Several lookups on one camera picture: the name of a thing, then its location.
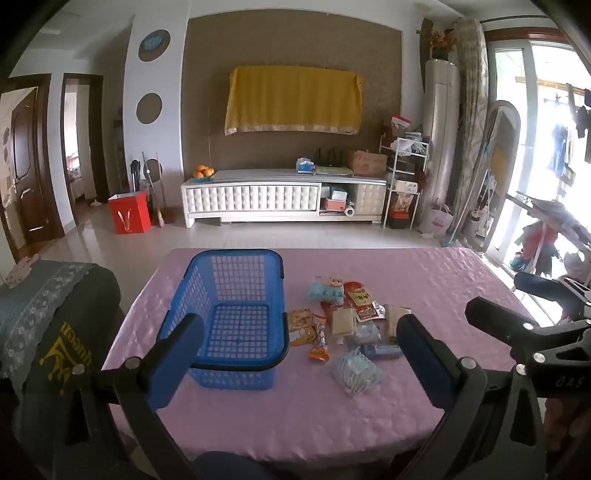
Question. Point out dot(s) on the ironing board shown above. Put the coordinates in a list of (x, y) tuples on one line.
[(503, 138)]

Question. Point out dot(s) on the brown wooden door frame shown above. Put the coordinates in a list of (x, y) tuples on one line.
[(99, 138)]

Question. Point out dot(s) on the long orange snack packet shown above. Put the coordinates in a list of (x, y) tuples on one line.
[(321, 341)]

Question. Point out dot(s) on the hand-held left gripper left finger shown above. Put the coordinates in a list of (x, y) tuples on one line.
[(178, 360)]

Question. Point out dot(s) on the white metal rack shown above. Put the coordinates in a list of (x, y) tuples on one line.
[(406, 156)]

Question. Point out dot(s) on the blue tissue box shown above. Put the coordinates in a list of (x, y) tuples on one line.
[(305, 166)]

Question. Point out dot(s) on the brown wooden door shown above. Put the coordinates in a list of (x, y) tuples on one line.
[(25, 161)]

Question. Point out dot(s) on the broom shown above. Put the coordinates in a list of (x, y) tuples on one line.
[(160, 217)]

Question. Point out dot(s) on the plain brown round wall decor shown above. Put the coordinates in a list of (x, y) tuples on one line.
[(149, 108)]

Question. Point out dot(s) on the artificial flowers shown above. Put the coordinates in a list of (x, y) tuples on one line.
[(443, 41)]

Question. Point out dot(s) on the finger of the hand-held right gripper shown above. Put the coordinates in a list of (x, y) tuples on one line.
[(545, 290), (498, 323)]

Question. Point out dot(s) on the clothes drying rack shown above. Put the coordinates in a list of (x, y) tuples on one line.
[(554, 212)]

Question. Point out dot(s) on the orange box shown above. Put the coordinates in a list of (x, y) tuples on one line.
[(333, 204)]

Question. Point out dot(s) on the white tote bag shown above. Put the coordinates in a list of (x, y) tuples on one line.
[(436, 222)]

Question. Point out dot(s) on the yellow cloth cover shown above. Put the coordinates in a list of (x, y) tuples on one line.
[(291, 99)]

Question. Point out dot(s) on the round wall decor blue centre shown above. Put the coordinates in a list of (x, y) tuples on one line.
[(154, 45)]

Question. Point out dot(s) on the patterned curtain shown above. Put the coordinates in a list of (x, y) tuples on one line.
[(473, 92)]

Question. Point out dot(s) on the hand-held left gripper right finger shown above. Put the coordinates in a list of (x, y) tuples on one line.
[(425, 360)]

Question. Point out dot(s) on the blue plastic basket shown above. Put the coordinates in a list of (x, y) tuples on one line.
[(240, 318)]

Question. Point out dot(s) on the orange-yellow snack packet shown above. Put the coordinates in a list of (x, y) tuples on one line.
[(300, 327)]

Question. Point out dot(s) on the red and white snack pouch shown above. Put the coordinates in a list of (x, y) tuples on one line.
[(362, 300)]

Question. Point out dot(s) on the red garment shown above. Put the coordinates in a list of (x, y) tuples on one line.
[(542, 240)]

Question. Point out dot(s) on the pink plush toy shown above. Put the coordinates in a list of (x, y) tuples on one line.
[(21, 272)]

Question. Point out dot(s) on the grey lace cover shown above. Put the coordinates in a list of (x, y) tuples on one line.
[(32, 304)]

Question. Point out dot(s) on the pink tablecloth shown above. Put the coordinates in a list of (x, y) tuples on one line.
[(438, 286)]

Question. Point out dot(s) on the white tufted TV cabinet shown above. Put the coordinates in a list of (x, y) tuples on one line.
[(258, 196)]

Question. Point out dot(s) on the blue-grey snack packet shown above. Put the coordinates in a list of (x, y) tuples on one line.
[(381, 350)]

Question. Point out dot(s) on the clear bag of sweets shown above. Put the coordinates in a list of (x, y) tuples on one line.
[(355, 374)]

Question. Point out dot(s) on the printed carton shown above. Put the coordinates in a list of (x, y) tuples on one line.
[(402, 210)]

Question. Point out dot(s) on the bowl of oranges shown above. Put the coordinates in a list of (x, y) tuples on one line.
[(203, 173)]

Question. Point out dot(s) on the cardboard box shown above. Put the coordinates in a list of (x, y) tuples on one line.
[(369, 162)]

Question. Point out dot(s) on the red box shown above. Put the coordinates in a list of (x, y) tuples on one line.
[(130, 214)]

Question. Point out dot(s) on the dark armchair with crown print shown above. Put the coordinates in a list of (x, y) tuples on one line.
[(87, 332)]

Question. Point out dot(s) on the small clear snack packet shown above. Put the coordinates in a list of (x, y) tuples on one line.
[(366, 333)]

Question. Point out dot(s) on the red snack packet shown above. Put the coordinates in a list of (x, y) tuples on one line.
[(330, 304)]

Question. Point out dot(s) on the beige snack packet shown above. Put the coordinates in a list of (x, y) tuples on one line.
[(343, 322)]

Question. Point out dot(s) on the standing air conditioner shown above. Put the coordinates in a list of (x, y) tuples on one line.
[(441, 138)]

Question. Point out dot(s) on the hanging clothes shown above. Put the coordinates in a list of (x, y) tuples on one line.
[(558, 143)]

